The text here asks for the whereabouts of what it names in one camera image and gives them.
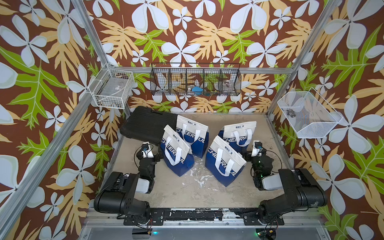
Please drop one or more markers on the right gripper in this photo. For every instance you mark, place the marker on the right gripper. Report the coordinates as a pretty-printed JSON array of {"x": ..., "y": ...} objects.
[{"x": 263, "y": 157}]

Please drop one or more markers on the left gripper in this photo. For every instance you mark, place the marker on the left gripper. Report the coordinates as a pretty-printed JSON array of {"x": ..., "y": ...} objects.
[{"x": 156, "y": 158}]

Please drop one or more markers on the takeout bag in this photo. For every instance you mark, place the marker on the takeout bag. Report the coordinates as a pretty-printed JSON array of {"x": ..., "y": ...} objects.
[
  {"x": 195, "y": 134},
  {"x": 224, "y": 162},
  {"x": 177, "y": 153},
  {"x": 239, "y": 135}
]

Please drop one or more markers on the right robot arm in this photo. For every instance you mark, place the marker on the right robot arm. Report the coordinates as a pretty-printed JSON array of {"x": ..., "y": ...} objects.
[{"x": 301, "y": 190}]

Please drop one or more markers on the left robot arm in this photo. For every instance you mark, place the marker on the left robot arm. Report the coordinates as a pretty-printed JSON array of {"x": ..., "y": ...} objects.
[{"x": 118, "y": 194}]

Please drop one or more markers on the black plastic tool case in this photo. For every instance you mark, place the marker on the black plastic tool case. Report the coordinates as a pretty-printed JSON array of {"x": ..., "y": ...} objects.
[{"x": 147, "y": 125}]

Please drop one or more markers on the small dark object in mesh basket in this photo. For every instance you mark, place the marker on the small dark object in mesh basket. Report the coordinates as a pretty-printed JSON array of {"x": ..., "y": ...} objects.
[{"x": 291, "y": 113}]

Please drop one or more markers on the white mesh basket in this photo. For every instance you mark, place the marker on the white mesh basket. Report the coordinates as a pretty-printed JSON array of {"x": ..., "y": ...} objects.
[{"x": 315, "y": 116}]

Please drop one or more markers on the blue object in basket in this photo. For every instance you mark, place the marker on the blue object in basket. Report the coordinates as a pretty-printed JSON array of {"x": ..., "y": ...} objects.
[{"x": 197, "y": 90}]

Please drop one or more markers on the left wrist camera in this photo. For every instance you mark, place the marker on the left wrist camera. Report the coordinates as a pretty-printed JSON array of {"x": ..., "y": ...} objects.
[{"x": 146, "y": 150}]

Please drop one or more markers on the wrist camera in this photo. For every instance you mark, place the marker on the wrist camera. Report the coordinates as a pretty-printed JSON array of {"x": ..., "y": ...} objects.
[
  {"x": 146, "y": 150},
  {"x": 257, "y": 149}
]

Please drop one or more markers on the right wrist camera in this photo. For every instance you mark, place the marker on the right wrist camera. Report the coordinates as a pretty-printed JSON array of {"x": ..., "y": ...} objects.
[{"x": 257, "y": 149}]

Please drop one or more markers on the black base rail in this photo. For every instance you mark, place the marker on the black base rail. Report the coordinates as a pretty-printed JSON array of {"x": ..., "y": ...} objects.
[{"x": 157, "y": 216}]

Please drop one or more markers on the white wire basket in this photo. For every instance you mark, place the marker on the white wire basket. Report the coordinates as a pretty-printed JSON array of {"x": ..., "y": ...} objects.
[{"x": 111, "y": 87}]

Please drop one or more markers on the black wire basket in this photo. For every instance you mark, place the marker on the black wire basket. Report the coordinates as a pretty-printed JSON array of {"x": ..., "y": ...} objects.
[{"x": 179, "y": 79}]

